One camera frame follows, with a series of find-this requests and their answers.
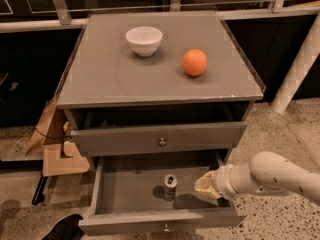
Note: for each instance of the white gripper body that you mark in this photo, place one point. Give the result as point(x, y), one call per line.
point(221, 181)

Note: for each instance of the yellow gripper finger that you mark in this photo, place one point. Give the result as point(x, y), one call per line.
point(207, 190)
point(208, 177)

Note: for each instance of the redbull can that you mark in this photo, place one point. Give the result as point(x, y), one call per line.
point(169, 187)

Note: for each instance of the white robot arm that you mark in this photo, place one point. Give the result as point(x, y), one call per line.
point(268, 173)

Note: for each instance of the grey top drawer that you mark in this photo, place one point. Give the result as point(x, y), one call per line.
point(158, 139)

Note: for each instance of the grey open middle drawer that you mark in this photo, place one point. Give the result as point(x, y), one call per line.
point(128, 195)

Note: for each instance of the grey drawer cabinet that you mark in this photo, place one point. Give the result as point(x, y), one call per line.
point(108, 85)

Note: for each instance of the orange fruit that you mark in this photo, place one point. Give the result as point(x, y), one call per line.
point(194, 62)

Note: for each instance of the black object on floor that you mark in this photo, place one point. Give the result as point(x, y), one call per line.
point(66, 229)

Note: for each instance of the white ceramic bowl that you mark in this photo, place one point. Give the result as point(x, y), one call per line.
point(144, 40)

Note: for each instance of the black bar on floor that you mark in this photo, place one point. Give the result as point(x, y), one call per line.
point(38, 196)

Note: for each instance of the metal railing frame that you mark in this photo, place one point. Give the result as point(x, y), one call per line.
point(30, 15)

